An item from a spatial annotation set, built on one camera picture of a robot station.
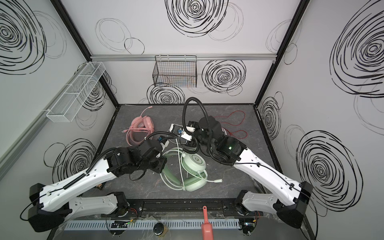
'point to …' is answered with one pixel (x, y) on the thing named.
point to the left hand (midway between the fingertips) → (168, 163)
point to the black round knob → (158, 229)
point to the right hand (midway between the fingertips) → (179, 125)
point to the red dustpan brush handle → (206, 227)
